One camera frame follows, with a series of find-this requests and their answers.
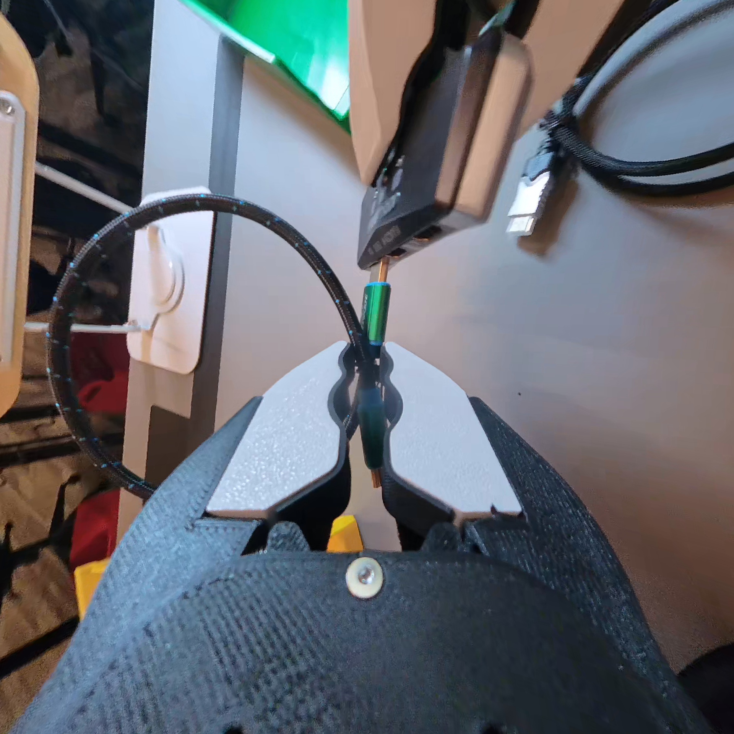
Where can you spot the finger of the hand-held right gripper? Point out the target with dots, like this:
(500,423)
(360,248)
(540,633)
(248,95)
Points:
(567,40)
(373,86)

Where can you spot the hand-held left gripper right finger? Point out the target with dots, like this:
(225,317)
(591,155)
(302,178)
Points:
(447,453)

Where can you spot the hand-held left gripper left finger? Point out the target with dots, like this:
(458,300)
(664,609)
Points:
(281,453)

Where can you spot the grey multiport hub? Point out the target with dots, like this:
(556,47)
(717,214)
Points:
(413,218)

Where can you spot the yellow plastic bin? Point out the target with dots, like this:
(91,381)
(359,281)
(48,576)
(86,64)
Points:
(92,590)

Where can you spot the green plastic bin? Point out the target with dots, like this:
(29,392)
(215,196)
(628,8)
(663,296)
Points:
(286,40)

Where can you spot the red bag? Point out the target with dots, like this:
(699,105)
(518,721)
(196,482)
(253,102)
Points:
(100,378)

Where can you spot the white rod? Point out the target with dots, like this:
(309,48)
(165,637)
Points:
(86,186)
(86,328)

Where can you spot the desk with wooden edge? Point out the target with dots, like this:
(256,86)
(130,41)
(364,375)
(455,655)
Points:
(31,229)

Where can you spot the white plastic mount plate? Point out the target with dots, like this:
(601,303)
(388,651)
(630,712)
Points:
(166,344)

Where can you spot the white desk bracket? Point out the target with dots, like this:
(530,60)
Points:
(11,229)

